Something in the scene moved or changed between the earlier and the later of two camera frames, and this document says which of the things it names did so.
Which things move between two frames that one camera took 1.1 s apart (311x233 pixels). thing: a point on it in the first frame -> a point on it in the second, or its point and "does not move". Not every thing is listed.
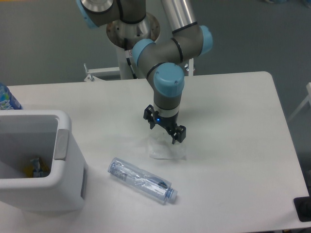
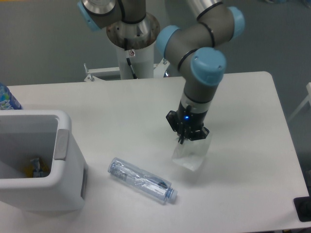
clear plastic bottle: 143,181 does not move
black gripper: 169,123 -> 188,121
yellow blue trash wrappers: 38,169 does not move
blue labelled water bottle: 8,101 does not move
